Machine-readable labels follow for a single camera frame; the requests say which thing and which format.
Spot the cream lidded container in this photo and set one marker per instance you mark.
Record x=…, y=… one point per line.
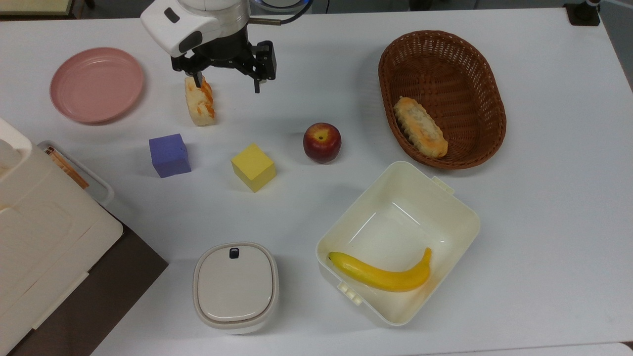
x=235, y=287

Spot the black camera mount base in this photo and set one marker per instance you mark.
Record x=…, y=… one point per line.
x=582, y=14

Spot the cream plastic open box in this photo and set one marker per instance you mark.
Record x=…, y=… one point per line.
x=405, y=222

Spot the purple cube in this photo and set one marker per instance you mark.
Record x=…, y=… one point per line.
x=169, y=155

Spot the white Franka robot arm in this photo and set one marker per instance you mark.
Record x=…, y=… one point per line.
x=198, y=20

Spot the pink plastic plate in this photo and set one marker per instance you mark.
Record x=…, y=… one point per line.
x=96, y=84

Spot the yellow banana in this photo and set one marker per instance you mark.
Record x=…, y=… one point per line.
x=381, y=278

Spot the red apple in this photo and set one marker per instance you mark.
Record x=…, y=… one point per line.
x=322, y=143

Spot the long baked bread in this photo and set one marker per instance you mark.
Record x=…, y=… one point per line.
x=420, y=127

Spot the dark brown base board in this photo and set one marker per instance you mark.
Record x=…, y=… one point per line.
x=118, y=287

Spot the yellow cube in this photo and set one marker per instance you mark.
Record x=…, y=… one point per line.
x=253, y=167

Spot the white orange bread roll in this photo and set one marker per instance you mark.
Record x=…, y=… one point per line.
x=200, y=106

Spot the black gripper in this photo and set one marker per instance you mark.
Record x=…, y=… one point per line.
x=227, y=57

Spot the cream plastic cabinet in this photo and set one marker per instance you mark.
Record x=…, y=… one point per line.
x=39, y=237

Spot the brown wicker basket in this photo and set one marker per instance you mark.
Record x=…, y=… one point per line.
x=460, y=74

